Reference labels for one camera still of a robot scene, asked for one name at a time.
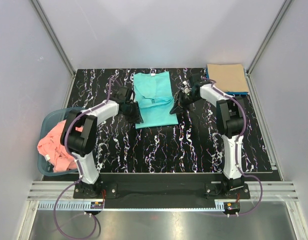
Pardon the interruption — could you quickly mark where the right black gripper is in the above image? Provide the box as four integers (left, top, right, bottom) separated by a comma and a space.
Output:
169, 90, 200, 115

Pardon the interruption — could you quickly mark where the teal t-shirt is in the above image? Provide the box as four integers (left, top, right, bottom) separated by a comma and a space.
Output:
133, 71, 178, 129

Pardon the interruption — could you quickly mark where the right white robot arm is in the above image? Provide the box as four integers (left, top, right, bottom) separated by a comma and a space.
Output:
169, 74, 247, 199

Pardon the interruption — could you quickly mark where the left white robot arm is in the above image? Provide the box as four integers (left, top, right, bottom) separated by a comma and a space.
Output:
60, 86, 144, 198

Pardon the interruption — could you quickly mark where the folded blue t-shirt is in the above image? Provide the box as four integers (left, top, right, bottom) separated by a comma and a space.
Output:
205, 67, 249, 96

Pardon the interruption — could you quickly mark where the folded beige t-shirt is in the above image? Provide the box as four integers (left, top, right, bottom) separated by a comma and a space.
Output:
206, 63, 249, 95

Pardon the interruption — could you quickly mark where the pink t-shirt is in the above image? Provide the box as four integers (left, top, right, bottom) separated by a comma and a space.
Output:
37, 120, 77, 173

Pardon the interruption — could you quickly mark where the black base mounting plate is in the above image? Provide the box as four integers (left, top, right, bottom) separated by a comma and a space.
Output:
73, 173, 251, 205

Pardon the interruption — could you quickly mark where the blue plastic basket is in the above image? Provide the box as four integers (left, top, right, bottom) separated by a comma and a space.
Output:
37, 107, 84, 177

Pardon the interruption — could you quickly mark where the white slotted cable duct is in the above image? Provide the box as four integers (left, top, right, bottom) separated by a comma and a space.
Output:
37, 200, 228, 212

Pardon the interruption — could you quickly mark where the left aluminium frame post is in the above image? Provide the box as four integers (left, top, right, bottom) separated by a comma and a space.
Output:
29, 0, 76, 78

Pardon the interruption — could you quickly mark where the aluminium frame post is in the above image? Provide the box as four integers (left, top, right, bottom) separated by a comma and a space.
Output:
245, 0, 294, 76
29, 0, 76, 78

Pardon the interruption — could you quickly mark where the right aluminium frame post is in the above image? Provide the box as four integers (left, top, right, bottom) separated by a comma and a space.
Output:
245, 0, 294, 76

